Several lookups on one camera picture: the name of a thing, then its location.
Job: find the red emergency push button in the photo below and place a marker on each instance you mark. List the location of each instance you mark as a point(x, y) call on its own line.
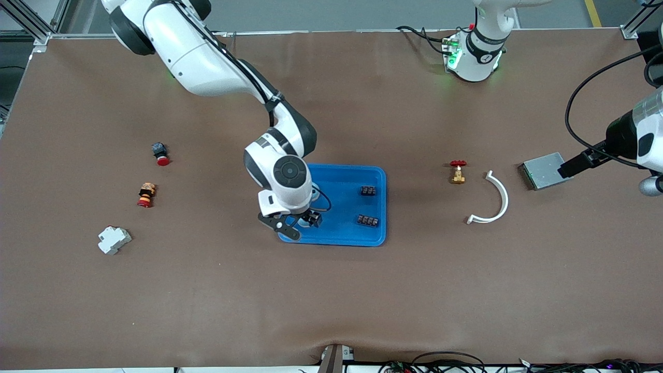
point(161, 154)

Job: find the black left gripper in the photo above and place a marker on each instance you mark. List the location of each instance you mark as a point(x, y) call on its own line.
point(616, 138)

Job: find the metal table edge rail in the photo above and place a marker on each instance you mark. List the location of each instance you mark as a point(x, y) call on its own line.
point(336, 32)

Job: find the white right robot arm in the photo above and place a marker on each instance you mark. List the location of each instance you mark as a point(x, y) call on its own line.
point(197, 57)

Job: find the white curved plastic bracket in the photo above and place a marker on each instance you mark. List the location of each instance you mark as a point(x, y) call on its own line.
point(505, 199)

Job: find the red orange black switch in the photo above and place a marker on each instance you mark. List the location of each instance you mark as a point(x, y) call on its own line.
point(146, 195)

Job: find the grey metal electronics box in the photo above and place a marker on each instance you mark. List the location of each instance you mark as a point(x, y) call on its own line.
point(541, 173)

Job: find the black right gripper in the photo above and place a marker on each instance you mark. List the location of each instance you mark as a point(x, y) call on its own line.
point(311, 217)

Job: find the blue plastic tray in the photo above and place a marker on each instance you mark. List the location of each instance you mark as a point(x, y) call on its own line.
point(342, 228)

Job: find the white circuit breaker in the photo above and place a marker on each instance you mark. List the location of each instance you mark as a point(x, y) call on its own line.
point(114, 240)

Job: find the aluminium frame post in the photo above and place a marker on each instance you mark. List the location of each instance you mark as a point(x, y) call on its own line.
point(629, 32)
point(28, 23)

